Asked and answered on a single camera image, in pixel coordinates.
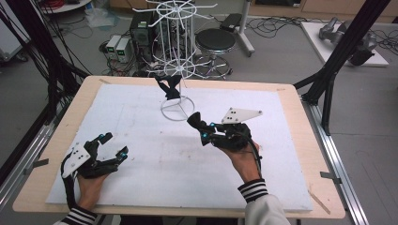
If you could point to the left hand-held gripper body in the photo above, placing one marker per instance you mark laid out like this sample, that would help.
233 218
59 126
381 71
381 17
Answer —
75 159

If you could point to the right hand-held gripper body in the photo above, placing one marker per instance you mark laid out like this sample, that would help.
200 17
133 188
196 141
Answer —
239 115

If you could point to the black bow tie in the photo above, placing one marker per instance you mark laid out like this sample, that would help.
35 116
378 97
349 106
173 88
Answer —
195 119
171 89

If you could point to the person's left hand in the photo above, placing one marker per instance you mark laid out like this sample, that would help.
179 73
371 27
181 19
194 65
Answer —
89 192

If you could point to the person's right hand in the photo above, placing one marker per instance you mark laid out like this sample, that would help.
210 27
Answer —
247 164

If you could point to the grey metal clip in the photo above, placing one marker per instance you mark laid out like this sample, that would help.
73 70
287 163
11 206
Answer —
40 162
330 177

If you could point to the white foam mat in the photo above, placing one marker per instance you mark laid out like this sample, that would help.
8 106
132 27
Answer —
156 150

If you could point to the black round stool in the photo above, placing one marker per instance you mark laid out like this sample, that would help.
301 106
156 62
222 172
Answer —
215 40

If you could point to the white metal floor stand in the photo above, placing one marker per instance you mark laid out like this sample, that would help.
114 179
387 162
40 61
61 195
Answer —
245 34

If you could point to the grey power supply unit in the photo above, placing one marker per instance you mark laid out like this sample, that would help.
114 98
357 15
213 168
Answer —
123 50
112 45

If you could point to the black flat box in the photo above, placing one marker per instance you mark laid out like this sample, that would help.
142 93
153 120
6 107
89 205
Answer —
231 22

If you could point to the white floor board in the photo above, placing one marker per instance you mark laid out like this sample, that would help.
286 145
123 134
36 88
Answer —
316 40

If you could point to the black computer tower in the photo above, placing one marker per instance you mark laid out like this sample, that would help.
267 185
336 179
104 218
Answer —
142 37

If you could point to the thin wooden stick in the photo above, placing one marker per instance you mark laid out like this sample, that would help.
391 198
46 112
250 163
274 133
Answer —
319 201

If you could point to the clear plastic bag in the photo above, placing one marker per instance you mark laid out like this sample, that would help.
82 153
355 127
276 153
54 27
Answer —
100 17

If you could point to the grey robot device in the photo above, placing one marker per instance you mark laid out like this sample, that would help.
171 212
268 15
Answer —
328 31

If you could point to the grey case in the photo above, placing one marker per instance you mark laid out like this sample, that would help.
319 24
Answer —
11 40

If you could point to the round white table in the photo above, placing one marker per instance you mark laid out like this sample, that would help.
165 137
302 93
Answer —
68 7

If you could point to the aluminium rail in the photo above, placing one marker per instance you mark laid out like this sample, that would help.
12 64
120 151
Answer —
28 156
334 156

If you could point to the black metal frame strut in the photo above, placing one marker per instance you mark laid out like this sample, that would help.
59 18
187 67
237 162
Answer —
344 47

